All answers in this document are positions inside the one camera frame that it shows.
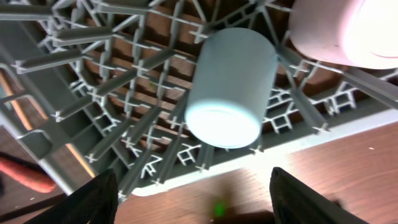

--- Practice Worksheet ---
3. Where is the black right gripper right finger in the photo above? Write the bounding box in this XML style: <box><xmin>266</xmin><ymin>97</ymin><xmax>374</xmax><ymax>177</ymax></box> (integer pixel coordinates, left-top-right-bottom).
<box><xmin>269</xmin><ymin>167</ymin><xmax>367</xmax><ymax>224</ymax></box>

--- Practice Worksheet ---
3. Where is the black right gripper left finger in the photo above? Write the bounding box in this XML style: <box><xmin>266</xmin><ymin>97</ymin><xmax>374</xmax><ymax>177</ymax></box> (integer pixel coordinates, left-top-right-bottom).
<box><xmin>26</xmin><ymin>169</ymin><xmax>118</xmax><ymax>224</ymax></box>

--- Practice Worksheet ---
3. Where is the light blue plastic cup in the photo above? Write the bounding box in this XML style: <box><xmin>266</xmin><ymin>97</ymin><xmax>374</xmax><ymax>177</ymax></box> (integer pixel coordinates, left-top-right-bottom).
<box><xmin>185</xmin><ymin>27</ymin><xmax>278</xmax><ymax>149</ymax></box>

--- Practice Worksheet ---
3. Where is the pink plastic cup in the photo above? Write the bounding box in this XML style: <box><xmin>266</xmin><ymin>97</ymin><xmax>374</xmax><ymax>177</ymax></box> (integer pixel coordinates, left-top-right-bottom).
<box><xmin>289</xmin><ymin>0</ymin><xmax>397</xmax><ymax>69</ymax></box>

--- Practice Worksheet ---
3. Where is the grey dishwasher rack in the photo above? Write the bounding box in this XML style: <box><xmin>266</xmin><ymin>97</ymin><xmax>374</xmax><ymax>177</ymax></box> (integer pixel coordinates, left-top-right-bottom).
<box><xmin>1</xmin><ymin>0</ymin><xmax>397</xmax><ymax>198</ymax></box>

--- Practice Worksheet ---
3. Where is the orange carrot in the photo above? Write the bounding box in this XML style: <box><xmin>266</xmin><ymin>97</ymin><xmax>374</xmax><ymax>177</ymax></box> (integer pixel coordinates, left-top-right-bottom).
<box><xmin>1</xmin><ymin>156</ymin><xmax>57</xmax><ymax>193</ymax></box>

